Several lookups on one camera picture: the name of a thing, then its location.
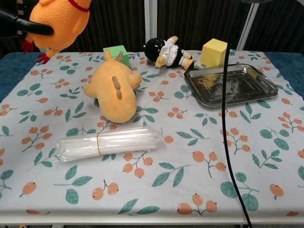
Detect tan rubber band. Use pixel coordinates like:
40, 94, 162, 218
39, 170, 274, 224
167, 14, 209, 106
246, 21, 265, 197
96, 132, 104, 156

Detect pack of white straws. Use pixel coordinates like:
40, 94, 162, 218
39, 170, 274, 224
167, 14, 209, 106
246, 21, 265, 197
51, 126, 166, 164

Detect stainless steel tray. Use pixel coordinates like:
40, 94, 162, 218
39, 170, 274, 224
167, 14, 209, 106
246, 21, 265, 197
184, 63, 279, 108

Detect orange rubber chicken toy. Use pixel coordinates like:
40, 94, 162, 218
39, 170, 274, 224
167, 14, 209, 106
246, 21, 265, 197
20, 0, 92, 64

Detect yellow plush animal toy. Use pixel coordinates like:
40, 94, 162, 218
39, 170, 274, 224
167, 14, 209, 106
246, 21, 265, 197
82, 50, 143, 124

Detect black-haired plush doll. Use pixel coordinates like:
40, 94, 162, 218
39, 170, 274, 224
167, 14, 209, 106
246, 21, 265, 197
144, 36, 195, 71

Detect green foam cube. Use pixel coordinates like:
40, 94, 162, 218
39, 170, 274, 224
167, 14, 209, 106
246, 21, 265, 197
103, 45, 130, 68

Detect yellow foam cube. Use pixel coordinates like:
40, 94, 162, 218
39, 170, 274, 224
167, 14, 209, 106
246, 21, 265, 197
200, 38, 229, 67

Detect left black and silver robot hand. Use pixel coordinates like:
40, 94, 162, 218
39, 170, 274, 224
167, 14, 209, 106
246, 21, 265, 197
0, 9, 55, 40

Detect fruit print tablecloth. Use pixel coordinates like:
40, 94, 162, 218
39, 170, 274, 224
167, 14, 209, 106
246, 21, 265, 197
0, 49, 304, 218

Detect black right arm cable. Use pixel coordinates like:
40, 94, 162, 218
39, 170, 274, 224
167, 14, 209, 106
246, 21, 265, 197
221, 40, 253, 228

